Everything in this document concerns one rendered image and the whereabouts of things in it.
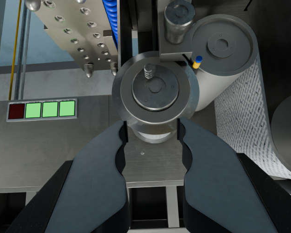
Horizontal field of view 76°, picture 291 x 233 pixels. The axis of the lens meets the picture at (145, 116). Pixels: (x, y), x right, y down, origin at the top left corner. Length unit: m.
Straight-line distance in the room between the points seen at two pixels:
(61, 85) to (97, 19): 2.40
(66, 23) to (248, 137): 0.49
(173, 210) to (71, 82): 2.43
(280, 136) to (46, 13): 0.53
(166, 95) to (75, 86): 2.53
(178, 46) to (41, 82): 2.81
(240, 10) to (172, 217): 0.70
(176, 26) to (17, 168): 0.67
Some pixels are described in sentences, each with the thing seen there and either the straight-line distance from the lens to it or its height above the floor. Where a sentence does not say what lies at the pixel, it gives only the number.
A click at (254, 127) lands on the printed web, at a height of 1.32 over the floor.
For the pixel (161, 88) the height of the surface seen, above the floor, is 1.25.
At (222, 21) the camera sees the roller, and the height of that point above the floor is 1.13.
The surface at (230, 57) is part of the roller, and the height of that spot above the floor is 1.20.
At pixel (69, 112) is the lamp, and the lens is 0.70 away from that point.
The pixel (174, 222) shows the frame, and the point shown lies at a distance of 0.67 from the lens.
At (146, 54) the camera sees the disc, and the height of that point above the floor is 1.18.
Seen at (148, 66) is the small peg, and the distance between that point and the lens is 0.28.
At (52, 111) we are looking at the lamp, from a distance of 0.72.
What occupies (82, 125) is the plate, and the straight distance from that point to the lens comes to 0.68.
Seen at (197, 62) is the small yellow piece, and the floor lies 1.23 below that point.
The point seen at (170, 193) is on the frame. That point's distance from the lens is 0.64.
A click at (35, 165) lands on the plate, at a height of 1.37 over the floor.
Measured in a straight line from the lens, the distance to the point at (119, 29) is 0.38.
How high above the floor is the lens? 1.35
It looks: 12 degrees down
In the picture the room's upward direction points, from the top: 177 degrees clockwise
